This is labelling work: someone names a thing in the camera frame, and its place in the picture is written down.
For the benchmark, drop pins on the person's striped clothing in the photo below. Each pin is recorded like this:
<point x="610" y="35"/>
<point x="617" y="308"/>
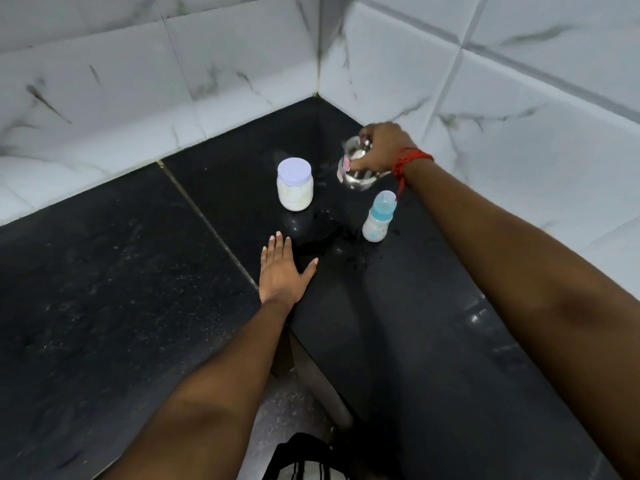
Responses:
<point x="306" y="459"/>

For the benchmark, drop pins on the white jar with lilac lid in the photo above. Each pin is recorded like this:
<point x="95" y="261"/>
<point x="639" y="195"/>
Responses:
<point x="295" y="184"/>

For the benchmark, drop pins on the person's left hand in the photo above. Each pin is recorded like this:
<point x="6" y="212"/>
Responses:
<point x="280" y="279"/>

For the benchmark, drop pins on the steel cup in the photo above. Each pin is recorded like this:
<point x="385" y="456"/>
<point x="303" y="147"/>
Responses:
<point x="356" y="170"/>

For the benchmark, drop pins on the red thread wristband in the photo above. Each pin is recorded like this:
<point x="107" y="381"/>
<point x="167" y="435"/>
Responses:
<point x="407" y="159"/>

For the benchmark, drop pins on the person's left little finger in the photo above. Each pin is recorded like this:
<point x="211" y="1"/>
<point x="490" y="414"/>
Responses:
<point x="262" y="258"/>

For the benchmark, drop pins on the person's right fingers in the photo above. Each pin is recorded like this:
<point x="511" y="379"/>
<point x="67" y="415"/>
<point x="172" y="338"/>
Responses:
<point x="366" y="144"/>

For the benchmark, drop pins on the person's left thumb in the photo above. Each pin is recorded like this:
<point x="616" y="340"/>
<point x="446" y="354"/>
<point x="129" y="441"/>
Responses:
<point x="309" y="272"/>

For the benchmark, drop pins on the person's left middle finger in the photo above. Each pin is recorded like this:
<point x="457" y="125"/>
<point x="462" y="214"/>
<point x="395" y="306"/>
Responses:
<point x="278" y="246"/>

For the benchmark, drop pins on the baby bottle with blue cap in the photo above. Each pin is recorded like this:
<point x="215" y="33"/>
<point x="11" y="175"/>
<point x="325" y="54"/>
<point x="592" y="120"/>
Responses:
<point x="378" y="217"/>

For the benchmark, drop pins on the person's right hand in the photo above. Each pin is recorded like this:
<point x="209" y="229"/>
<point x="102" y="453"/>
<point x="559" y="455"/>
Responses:
<point x="386" y="144"/>

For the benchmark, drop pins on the person's right forearm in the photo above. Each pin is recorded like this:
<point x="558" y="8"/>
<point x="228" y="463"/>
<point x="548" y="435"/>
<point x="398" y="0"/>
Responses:
<point x="525" y="294"/>

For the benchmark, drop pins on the person's left forearm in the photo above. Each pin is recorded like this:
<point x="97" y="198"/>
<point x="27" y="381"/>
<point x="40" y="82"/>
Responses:
<point x="210" y="394"/>

